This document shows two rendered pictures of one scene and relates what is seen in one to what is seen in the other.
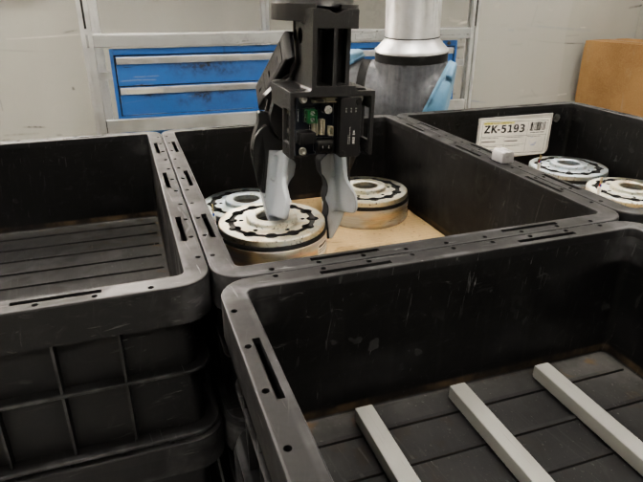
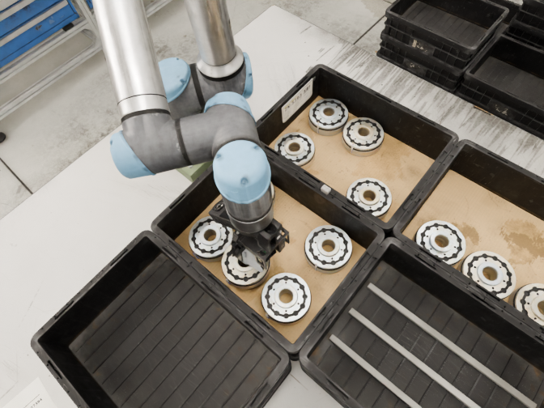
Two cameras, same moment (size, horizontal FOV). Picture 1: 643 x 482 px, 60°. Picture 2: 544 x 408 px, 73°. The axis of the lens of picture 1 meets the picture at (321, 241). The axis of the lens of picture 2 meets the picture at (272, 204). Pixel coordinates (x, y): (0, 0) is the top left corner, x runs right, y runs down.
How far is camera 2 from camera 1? 0.59 m
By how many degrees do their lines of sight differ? 41
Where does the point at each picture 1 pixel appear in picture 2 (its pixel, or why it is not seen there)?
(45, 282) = (167, 332)
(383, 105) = not seen: hidden behind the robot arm
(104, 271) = (182, 309)
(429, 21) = (231, 50)
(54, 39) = not seen: outside the picture
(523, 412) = (370, 306)
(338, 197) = not seen: hidden behind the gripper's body
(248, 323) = (320, 373)
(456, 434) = (357, 327)
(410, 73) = (229, 82)
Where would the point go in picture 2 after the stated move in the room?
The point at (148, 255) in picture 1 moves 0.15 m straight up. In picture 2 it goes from (190, 288) to (168, 268)
